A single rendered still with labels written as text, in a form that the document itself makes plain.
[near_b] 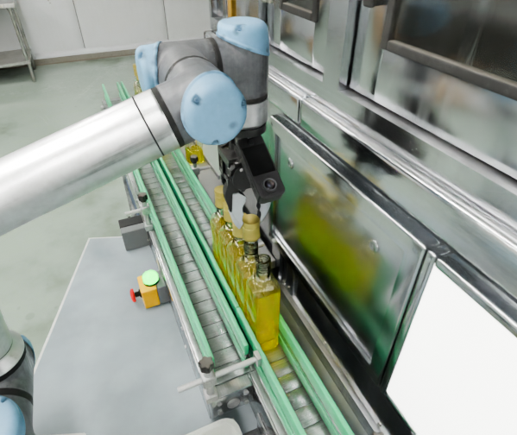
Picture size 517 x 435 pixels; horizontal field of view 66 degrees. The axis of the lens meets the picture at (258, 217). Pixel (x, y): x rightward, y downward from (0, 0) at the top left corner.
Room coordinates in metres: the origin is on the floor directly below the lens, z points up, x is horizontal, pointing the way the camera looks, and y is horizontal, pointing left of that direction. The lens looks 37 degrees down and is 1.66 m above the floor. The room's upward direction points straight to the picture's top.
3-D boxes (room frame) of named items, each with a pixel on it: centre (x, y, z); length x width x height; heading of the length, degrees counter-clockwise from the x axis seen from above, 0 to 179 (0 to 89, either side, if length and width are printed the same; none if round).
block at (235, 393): (0.43, 0.06, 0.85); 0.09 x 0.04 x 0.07; 114
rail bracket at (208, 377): (0.42, 0.07, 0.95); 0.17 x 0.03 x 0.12; 114
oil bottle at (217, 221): (0.76, 0.08, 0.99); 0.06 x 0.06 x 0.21; 23
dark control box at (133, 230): (1.04, 0.43, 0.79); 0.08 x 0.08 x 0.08; 24
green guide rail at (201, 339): (1.25, 0.45, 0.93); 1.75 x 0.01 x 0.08; 24
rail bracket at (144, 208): (0.95, 0.36, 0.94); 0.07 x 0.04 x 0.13; 114
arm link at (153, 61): (0.56, 0.11, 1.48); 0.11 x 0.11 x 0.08; 23
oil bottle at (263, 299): (0.55, -0.01, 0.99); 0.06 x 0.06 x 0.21; 25
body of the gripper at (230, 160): (0.63, 0.02, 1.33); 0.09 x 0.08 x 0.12; 23
